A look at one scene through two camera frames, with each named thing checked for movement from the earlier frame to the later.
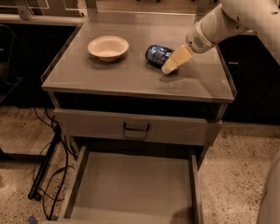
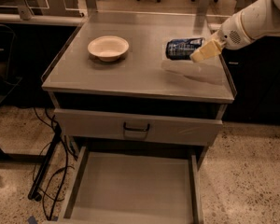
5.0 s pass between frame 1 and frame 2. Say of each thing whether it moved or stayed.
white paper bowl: stayed
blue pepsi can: moved
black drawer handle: stayed
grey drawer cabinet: stayed
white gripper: moved
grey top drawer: stayed
